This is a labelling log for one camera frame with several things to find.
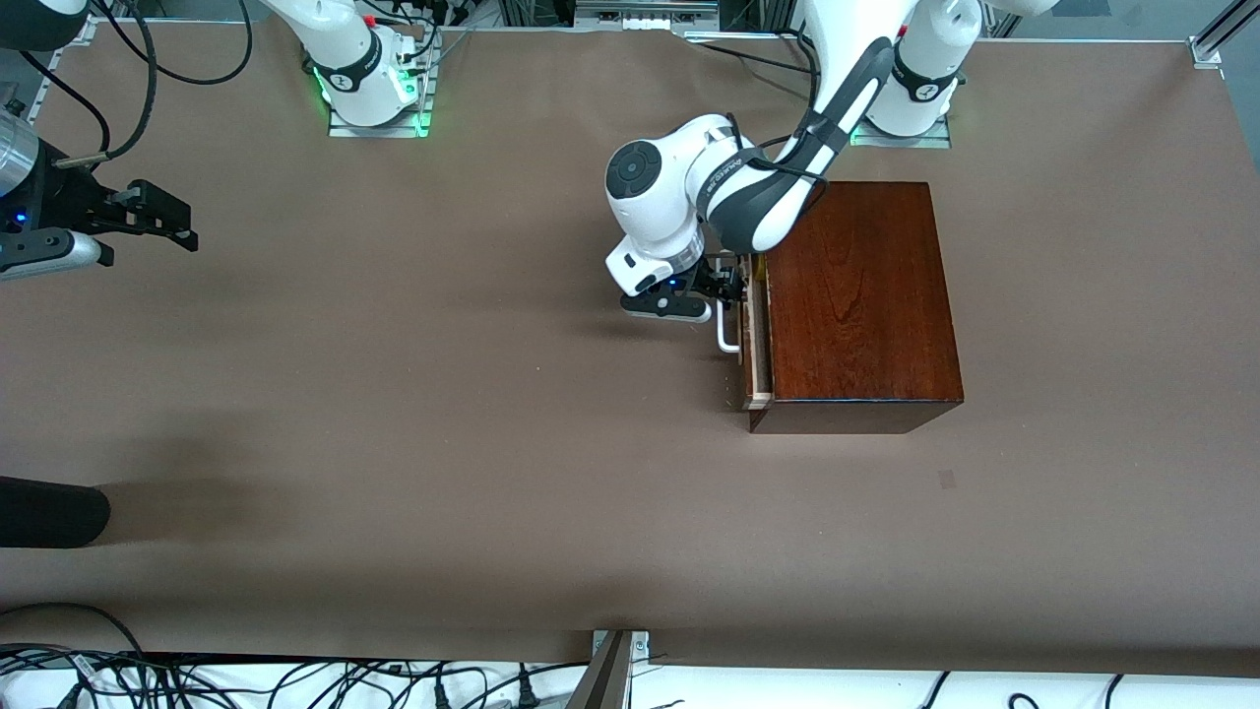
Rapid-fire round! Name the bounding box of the wooden drawer with white handle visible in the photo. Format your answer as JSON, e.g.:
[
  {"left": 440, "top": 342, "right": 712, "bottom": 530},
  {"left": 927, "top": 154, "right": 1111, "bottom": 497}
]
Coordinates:
[{"left": 715, "top": 251, "right": 776, "bottom": 412}]

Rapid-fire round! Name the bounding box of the dark brown wooden cabinet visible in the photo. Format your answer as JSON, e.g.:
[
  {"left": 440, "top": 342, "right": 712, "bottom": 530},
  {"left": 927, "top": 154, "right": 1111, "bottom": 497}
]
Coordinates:
[{"left": 748, "top": 180, "right": 966, "bottom": 435}]

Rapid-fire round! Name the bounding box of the brown table cover mat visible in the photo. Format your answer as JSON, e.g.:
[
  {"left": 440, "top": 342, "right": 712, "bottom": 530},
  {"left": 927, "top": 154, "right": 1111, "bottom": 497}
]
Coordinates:
[{"left": 0, "top": 18, "right": 1260, "bottom": 680}]

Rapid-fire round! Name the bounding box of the black rounded object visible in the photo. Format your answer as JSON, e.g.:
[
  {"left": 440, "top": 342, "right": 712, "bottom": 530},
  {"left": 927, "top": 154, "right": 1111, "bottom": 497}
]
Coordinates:
[{"left": 0, "top": 476, "right": 111, "bottom": 549}]

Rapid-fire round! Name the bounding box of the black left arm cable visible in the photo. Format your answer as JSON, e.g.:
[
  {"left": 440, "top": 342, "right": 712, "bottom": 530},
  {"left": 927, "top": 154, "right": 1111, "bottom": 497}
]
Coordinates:
[{"left": 724, "top": 30, "right": 838, "bottom": 188}]

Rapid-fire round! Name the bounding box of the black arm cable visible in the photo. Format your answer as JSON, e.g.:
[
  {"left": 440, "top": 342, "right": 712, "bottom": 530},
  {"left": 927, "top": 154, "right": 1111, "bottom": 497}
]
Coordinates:
[
  {"left": 724, "top": 30, "right": 838, "bottom": 188},
  {"left": 18, "top": 0, "right": 255, "bottom": 166}
]

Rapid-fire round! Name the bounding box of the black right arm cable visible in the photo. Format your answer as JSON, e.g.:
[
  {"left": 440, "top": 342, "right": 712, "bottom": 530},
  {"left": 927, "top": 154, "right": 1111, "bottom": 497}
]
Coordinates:
[{"left": 18, "top": 0, "right": 255, "bottom": 166}]

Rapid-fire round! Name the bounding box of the aluminium frame rail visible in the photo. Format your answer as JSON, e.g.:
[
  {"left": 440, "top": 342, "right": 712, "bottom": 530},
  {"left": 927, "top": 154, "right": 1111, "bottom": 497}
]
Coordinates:
[{"left": 28, "top": 14, "right": 101, "bottom": 124}]

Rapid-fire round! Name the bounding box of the metal base plate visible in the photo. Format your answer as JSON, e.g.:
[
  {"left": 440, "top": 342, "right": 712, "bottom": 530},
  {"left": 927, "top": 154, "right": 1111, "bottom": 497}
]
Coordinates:
[
  {"left": 327, "top": 44, "right": 435, "bottom": 140},
  {"left": 850, "top": 113, "right": 954, "bottom": 151}
]

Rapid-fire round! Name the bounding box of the grey metal bracket profile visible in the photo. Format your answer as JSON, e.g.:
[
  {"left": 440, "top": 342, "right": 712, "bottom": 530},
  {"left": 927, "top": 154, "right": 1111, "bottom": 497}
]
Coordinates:
[{"left": 565, "top": 629, "right": 652, "bottom": 709}]

